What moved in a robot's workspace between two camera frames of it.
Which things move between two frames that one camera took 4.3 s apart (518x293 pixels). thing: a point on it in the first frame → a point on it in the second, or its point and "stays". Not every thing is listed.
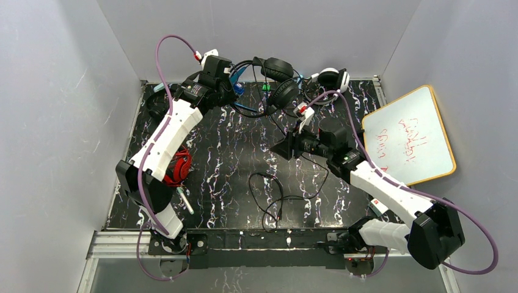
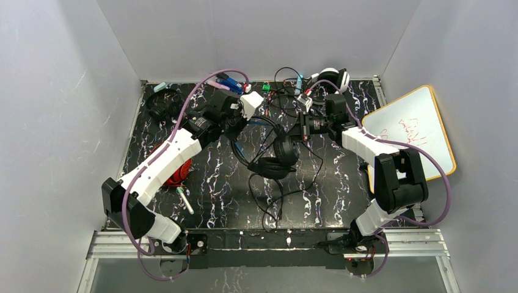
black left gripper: (226, 90) → (236, 122)
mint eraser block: (159, 87) stays
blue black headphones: (258, 83) → (286, 149)
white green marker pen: (179, 189) stays
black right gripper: (292, 145) → (303, 126)
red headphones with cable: (182, 162) stays
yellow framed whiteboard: (407, 141) stays
